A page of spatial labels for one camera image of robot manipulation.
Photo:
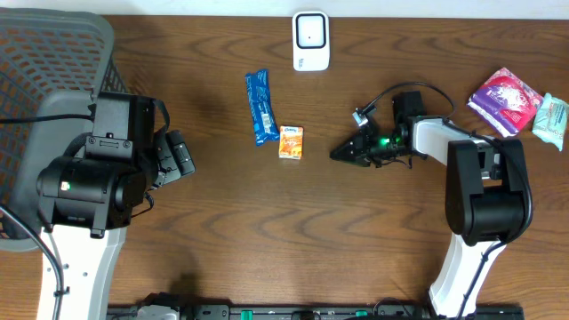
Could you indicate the blue Oreo cookie pack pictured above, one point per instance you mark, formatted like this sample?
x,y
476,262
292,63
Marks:
x,y
263,119

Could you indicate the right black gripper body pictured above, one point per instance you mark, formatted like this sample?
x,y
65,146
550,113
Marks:
x,y
380,148

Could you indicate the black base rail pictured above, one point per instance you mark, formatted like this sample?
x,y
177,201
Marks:
x,y
225,312

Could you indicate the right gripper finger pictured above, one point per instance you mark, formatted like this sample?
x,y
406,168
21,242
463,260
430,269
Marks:
x,y
354,145
350,159

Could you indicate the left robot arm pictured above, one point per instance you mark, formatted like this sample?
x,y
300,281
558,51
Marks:
x,y
87,197

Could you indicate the small orange box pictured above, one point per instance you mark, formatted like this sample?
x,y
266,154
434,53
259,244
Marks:
x,y
291,142

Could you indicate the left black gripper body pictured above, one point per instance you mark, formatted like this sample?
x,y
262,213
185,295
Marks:
x,y
176,151

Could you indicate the pink purple liners pack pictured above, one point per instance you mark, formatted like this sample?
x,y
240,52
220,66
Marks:
x,y
505,102

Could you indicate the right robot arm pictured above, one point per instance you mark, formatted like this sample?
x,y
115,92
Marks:
x,y
488,201

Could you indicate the grey plastic mesh basket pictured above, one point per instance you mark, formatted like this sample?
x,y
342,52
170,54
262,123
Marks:
x,y
45,51

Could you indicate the green tissue wipes pack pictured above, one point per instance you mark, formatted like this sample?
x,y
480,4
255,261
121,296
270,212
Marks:
x,y
551,120

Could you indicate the white barcode scanner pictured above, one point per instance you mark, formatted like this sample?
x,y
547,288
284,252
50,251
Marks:
x,y
311,41

